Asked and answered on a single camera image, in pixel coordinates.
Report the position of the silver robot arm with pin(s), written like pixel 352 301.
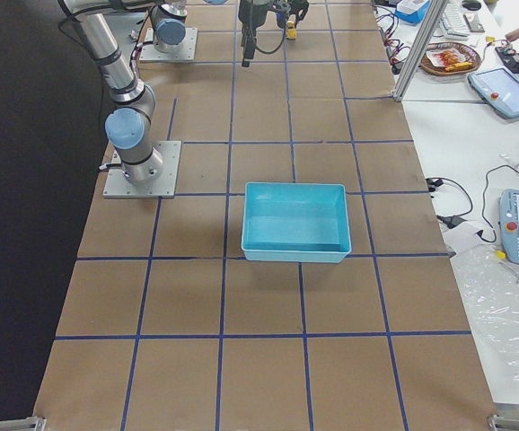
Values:
pixel 168 22
pixel 128 126

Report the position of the brown paper table mat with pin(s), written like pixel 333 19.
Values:
pixel 295 279

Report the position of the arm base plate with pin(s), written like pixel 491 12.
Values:
pixel 156 177
pixel 183 52

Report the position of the red snack packet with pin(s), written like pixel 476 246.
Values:
pixel 450 59

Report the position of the wicker snack basket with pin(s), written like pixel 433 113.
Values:
pixel 468 52

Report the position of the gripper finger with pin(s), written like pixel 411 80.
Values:
pixel 301 8
pixel 281 10

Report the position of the light blue plastic bin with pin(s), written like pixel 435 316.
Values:
pixel 295 222

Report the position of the white keyboard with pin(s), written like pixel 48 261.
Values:
pixel 452 24

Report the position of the aluminium frame post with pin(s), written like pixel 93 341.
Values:
pixel 423 37

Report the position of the yellow beetle toy car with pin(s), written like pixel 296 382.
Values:
pixel 291 32

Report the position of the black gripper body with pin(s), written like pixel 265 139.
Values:
pixel 252 13

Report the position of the clear plastic sheet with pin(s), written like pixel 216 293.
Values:
pixel 489 287

